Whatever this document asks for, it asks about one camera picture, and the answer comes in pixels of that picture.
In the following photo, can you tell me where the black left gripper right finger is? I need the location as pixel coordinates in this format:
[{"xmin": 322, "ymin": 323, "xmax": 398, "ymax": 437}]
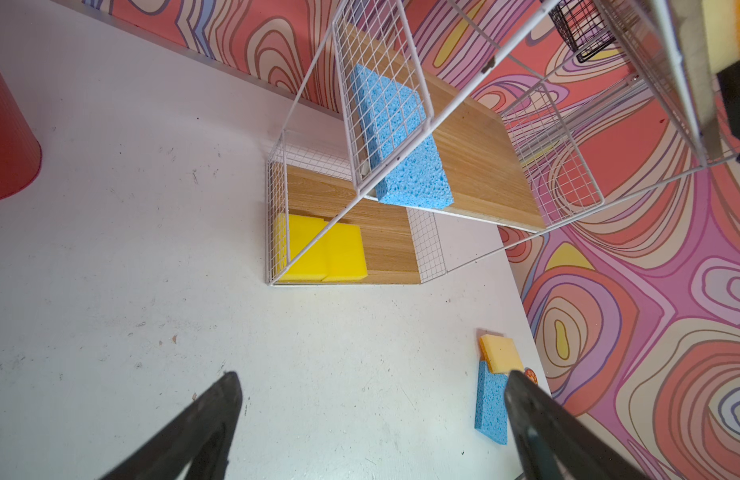
[{"xmin": 504, "ymin": 371, "xmax": 646, "ymax": 479}]

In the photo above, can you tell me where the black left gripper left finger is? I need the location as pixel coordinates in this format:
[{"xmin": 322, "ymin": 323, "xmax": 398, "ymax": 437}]
[{"xmin": 104, "ymin": 372, "xmax": 243, "ymax": 479}]

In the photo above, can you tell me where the yellow thick sponge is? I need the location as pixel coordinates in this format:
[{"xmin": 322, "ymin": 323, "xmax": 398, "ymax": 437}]
[
  {"xmin": 273, "ymin": 213, "xmax": 328, "ymax": 283},
  {"xmin": 323, "ymin": 223, "xmax": 368, "ymax": 283}
]

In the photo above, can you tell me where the blue sponge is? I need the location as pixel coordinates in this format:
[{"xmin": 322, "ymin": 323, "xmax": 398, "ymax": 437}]
[{"xmin": 349, "ymin": 65, "xmax": 454, "ymax": 209}]

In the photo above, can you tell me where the blue flat sponge near arm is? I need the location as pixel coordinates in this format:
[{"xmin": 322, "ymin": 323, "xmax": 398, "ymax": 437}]
[{"xmin": 474, "ymin": 361, "xmax": 509, "ymax": 445}]

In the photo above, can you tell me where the small orange round sticker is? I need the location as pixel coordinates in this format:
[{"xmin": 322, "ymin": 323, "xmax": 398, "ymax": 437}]
[{"xmin": 524, "ymin": 368, "xmax": 539, "ymax": 385}]

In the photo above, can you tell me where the red plastic cup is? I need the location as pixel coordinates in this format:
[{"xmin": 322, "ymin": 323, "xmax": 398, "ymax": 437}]
[{"xmin": 0, "ymin": 72, "xmax": 43, "ymax": 200}]

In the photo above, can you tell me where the black wire back basket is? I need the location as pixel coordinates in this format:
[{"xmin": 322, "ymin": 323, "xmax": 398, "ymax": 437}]
[{"xmin": 548, "ymin": 0, "xmax": 617, "ymax": 65}]

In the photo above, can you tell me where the white wire wooden shelf rack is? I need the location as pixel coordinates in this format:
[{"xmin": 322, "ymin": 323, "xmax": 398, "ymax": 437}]
[{"xmin": 266, "ymin": 1, "xmax": 737, "ymax": 285}]

